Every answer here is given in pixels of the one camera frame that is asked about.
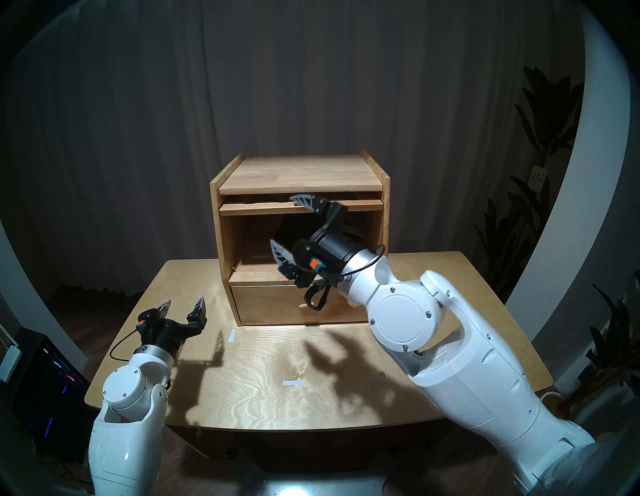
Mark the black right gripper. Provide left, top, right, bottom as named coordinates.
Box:
left=270, top=193, right=371, bottom=281

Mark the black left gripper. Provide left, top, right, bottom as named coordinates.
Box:
left=145, top=295, right=208, bottom=361

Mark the black shirt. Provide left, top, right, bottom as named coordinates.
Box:
left=274, top=214, right=373, bottom=251

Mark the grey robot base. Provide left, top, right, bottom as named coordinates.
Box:
left=240, top=470, right=401, bottom=496

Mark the wooden cabinet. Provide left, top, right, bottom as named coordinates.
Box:
left=210, top=149, right=391, bottom=327

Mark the black computer tower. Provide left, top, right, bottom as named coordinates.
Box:
left=10, top=327, right=96, bottom=463

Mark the white curved arch panel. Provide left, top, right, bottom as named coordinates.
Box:
left=0, top=220, right=88, bottom=373
left=507, top=5, right=632, bottom=341

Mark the white box device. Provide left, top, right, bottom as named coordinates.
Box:
left=0, top=325, right=22, bottom=383

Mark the grey curtain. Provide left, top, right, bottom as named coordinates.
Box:
left=10, top=0, right=586, bottom=301

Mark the tall dark leafy plant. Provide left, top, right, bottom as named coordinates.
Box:
left=472, top=65, right=586, bottom=301

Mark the small dark leafy plant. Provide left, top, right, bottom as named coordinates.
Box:
left=570, top=270, right=640, bottom=406

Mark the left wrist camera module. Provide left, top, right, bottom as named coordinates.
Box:
left=136, top=308, right=164, bottom=334

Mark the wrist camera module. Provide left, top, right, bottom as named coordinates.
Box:
left=136, top=308, right=164, bottom=334
left=294, top=255, right=328, bottom=290

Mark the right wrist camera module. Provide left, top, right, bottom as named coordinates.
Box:
left=294, top=255, right=328, bottom=290

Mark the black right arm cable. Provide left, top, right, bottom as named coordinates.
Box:
left=304, top=244, right=387, bottom=312

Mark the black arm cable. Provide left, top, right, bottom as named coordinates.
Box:
left=304, top=244, right=387, bottom=312
left=109, top=326, right=144, bottom=362

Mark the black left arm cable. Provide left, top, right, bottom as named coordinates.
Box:
left=109, top=326, right=144, bottom=362

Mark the wooden drawer with peg handle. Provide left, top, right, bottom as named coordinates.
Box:
left=231, top=282, right=381, bottom=325

